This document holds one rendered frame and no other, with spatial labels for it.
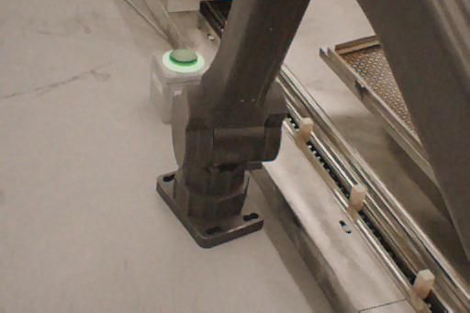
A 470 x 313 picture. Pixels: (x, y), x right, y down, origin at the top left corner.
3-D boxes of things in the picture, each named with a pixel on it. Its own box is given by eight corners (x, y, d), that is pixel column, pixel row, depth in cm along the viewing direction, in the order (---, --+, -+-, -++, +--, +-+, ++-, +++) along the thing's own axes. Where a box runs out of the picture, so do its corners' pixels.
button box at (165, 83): (145, 114, 103) (149, 48, 97) (195, 108, 106) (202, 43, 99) (161, 147, 97) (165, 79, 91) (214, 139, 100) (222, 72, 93)
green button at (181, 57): (164, 59, 96) (165, 49, 95) (192, 56, 97) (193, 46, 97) (173, 73, 93) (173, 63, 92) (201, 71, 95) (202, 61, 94)
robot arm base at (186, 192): (152, 186, 85) (203, 251, 77) (156, 133, 80) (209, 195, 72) (213, 168, 89) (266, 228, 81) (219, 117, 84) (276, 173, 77)
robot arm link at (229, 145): (236, 148, 82) (191, 150, 81) (247, 73, 76) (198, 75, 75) (257, 199, 75) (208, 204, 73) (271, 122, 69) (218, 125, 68)
